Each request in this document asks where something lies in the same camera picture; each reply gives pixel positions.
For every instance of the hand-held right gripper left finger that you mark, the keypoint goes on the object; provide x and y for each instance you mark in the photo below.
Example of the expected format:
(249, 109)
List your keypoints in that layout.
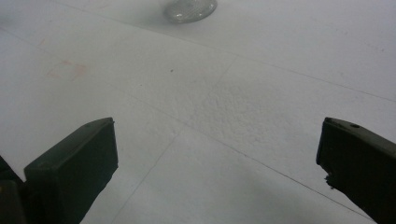
(71, 168)

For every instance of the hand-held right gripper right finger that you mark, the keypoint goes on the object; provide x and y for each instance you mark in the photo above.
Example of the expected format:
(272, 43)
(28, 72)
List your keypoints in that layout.
(361, 161)

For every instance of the clear glass jar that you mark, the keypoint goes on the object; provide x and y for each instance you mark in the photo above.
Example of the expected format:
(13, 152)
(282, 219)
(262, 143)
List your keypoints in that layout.
(189, 10)

